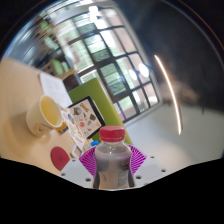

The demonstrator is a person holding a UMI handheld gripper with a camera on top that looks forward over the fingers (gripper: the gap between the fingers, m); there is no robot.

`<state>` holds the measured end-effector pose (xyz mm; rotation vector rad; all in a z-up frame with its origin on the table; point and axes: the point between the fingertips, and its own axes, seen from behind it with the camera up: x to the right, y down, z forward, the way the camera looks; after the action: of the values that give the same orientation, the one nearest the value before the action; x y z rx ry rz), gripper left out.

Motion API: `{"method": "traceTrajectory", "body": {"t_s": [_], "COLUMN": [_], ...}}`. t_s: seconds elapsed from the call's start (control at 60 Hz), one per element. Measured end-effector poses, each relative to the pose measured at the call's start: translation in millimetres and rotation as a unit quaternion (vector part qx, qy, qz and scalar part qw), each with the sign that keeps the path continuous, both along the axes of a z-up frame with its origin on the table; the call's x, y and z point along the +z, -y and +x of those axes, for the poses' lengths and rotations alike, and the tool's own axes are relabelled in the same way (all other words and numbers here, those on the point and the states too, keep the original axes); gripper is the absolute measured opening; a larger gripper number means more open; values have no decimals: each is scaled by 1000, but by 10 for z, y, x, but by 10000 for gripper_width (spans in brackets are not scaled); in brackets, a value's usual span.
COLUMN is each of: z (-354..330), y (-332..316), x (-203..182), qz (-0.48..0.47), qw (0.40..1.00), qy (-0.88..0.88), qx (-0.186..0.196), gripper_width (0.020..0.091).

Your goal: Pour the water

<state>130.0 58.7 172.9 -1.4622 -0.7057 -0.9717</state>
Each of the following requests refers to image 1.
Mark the black-framed tablet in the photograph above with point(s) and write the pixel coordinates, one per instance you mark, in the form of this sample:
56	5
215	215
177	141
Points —
86	118

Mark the white bowl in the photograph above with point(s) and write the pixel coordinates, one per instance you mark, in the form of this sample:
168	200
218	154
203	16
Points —
76	151

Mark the printed white card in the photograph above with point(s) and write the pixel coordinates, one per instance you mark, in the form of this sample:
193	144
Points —
75	131

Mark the small blue-capped bottle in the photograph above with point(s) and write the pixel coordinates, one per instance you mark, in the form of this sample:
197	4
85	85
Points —
94	143

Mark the red-capped clear drink bottle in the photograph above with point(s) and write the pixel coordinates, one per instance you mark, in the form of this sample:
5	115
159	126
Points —
111	163

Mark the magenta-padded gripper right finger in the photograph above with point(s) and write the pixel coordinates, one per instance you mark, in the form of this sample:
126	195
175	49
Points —
150	170

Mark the curved linear ceiling light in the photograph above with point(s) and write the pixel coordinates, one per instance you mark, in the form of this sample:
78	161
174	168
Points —
170	90

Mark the white paper sheet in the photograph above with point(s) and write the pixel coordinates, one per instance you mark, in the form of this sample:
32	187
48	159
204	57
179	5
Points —
55	88

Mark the flat round red coaster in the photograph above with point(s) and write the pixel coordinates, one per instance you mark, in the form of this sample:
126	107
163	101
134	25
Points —
60	159

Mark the wooden chairs with green seats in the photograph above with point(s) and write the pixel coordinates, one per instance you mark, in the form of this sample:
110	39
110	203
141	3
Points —
56	66

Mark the cream cartoon-print mug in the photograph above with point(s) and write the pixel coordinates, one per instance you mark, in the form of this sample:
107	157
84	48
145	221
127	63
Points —
41	118

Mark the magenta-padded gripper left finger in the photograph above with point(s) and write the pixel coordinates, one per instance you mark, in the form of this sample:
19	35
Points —
75	171

